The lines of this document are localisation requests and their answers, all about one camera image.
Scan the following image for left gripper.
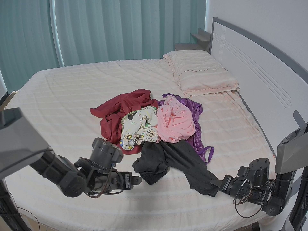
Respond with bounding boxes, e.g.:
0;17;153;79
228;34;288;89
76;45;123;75
111;170;134;191

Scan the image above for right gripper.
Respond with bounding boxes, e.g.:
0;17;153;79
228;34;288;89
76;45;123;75
211;174;239;192

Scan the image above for black trousers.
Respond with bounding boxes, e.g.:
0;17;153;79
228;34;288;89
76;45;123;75
132;140;220;197

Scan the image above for bed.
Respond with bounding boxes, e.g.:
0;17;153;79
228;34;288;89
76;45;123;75
4;17;308;231

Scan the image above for white printed pyjama top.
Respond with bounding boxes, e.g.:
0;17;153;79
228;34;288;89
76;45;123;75
119;106;162;151

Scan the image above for red garment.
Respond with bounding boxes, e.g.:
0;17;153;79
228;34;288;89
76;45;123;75
90;89;159;156

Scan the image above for pink garment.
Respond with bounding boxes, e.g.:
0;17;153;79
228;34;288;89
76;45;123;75
156;96;196;144

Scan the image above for purple satin garment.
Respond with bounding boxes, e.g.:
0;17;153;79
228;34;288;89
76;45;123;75
156;93;214;164

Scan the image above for cream pillow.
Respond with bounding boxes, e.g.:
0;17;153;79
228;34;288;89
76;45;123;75
162;50;240;98

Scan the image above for grey bedside table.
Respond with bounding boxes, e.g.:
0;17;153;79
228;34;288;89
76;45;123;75
174;28;212;51

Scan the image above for blue-green curtain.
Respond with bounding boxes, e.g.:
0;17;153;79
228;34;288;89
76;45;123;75
54;0;211;68
0;0;60;94

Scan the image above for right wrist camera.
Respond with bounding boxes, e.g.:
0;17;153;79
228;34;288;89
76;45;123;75
238;166;250;178

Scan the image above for black cable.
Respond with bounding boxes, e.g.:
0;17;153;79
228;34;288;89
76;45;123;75
11;206;41;231
234;193;263;218

